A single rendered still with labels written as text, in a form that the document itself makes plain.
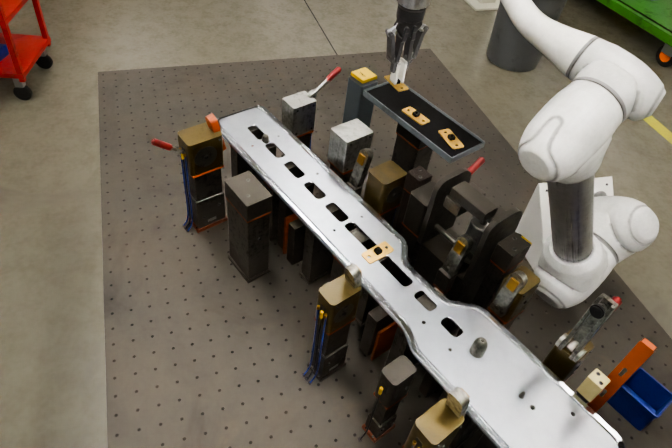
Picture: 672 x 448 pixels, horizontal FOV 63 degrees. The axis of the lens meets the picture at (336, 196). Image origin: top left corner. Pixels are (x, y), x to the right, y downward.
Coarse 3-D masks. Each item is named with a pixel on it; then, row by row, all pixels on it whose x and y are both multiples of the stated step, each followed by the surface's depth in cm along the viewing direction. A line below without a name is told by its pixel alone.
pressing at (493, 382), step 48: (240, 144) 165; (288, 144) 168; (288, 192) 152; (336, 192) 154; (336, 240) 141; (384, 240) 143; (384, 288) 132; (432, 288) 133; (432, 336) 124; (480, 336) 125; (480, 384) 116; (528, 384) 117; (528, 432) 110; (576, 432) 111
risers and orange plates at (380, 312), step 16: (288, 208) 163; (288, 224) 165; (288, 240) 167; (288, 256) 172; (368, 320) 143; (384, 320) 142; (368, 336) 146; (384, 336) 145; (368, 352) 150; (432, 384) 140
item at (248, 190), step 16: (240, 176) 151; (240, 192) 146; (256, 192) 147; (240, 208) 147; (256, 208) 146; (240, 224) 153; (256, 224) 151; (240, 240) 157; (256, 240) 155; (240, 256) 163; (256, 256) 160; (240, 272) 167; (256, 272) 165
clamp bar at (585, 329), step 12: (600, 300) 109; (612, 300) 109; (588, 312) 111; (600, 312) 106; (612, 312) 109; (576, 324) 114; (588, 324) 113; (600, 324) 110; (576, 336) 116; (588, 336) 113; (576, 348) 116
